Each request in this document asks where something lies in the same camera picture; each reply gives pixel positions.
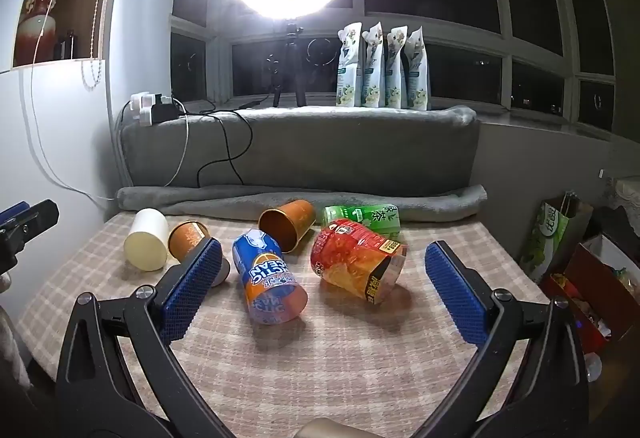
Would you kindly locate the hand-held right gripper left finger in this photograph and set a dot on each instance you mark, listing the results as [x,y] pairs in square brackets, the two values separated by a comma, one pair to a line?
[192,288]

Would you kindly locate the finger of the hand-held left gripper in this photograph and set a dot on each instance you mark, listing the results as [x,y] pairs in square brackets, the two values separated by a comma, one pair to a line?
[39,217]
[14,210]

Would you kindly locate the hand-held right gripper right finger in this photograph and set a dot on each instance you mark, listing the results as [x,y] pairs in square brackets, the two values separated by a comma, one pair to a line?
[455,290]

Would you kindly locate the small orange paper cup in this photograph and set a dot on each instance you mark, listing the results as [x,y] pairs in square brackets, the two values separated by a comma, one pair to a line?
[187,238]

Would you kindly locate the white cup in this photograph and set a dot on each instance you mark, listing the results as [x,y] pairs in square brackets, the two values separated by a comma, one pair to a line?
[145,240]

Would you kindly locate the blue paper cup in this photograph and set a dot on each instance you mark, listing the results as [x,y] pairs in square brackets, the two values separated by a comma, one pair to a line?
[267,280]

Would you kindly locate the red instant noodle cup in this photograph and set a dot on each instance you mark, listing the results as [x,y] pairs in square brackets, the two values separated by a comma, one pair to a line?
[355,263]

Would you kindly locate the rolled grey blanket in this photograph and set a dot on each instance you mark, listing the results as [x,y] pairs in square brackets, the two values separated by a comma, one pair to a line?
[200,200]

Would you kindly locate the green paper bag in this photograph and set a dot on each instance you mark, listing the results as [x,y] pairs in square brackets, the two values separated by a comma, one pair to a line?
[547,233]

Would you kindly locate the green tea carton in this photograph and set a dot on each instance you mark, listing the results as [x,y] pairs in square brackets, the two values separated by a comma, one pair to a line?
[362,217]

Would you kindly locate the red cardboard box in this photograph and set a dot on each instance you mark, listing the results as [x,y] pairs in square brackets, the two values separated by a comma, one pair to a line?
[595,278]

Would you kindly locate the white power strip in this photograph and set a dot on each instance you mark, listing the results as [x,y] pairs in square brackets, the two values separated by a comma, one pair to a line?
[141,104]

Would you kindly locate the black power adapter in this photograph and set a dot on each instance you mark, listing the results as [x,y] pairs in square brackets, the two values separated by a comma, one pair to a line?
[164,109]

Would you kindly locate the dark small bottles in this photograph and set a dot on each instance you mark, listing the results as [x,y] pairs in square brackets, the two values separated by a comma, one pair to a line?
[67,47]

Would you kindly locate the red ceramic vase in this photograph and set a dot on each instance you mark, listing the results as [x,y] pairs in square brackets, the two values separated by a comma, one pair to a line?
[36,28]

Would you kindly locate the grey fleece blanket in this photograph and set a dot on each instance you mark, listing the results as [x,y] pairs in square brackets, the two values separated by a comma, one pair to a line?
[325,153]

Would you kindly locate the white green standing pouch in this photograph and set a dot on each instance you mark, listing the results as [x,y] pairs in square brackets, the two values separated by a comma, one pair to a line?
[350,68]
[417,76]
[372,71]
[396,73]

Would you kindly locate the black tripod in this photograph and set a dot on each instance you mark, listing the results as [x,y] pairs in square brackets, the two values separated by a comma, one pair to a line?
[287,63]

